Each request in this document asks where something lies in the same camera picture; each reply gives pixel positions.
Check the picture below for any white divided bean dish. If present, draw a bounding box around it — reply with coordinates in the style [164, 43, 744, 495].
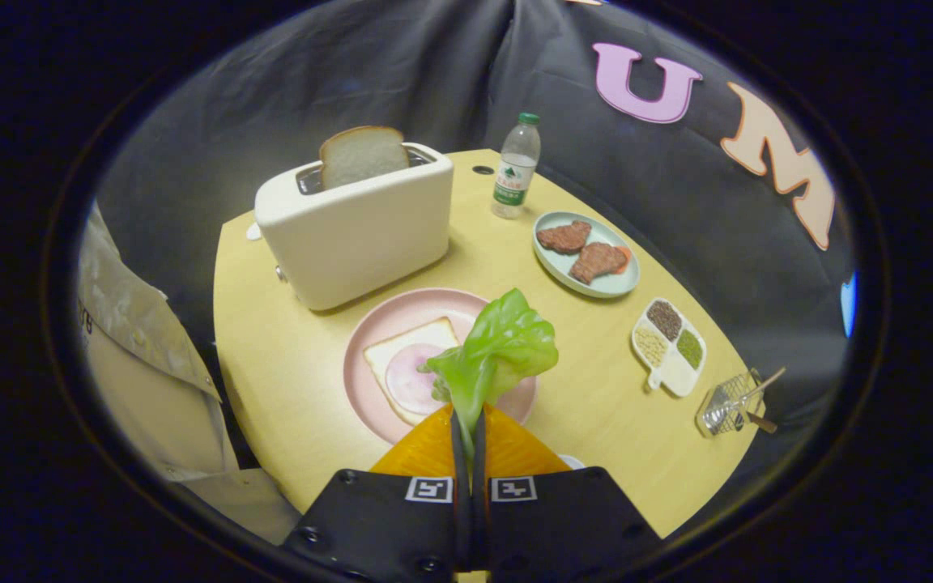
[631, 297, 708, 398]

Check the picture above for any metal spoon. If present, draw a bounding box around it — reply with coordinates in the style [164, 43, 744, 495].
[705, 367, 788, 426]

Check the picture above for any clear plastic water bottle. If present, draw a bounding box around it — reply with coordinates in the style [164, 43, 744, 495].
[491, 112, 542, 220]

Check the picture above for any light blue plate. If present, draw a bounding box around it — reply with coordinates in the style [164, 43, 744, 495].
[532, 211, 641, 299]

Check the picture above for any pink ham slice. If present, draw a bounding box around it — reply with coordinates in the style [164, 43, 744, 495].
[386, 343, 467, 416]

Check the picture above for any person's beige jacket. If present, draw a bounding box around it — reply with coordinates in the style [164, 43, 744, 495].
[76, 202, 301, 545]

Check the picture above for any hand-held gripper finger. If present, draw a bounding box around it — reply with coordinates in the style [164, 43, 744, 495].
[280, 403, 471, 583]
[471, 403, 666, 583]

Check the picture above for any brown steak piece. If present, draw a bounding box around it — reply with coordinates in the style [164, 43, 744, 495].
[536, 220, 593, 254]
[569, 242, 629, 285]

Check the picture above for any green lettuce leaf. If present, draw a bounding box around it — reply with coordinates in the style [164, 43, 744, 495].
[420, 288, 560, 454]

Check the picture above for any pink plate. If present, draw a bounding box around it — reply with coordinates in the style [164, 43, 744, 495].
[343, 287, 539, 446]

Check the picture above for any cream white toaster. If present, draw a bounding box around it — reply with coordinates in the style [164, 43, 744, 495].
[246, 142, 454, 312]

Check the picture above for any brown crust bread slice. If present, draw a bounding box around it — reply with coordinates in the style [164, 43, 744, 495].
[319, 126, 411, 191]

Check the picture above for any wire mesh utensil basket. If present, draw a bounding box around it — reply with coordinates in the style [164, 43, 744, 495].
[695, 368, 767, 438]

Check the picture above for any white bread slice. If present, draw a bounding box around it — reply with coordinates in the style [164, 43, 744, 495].
[363, 317, 467, 428]

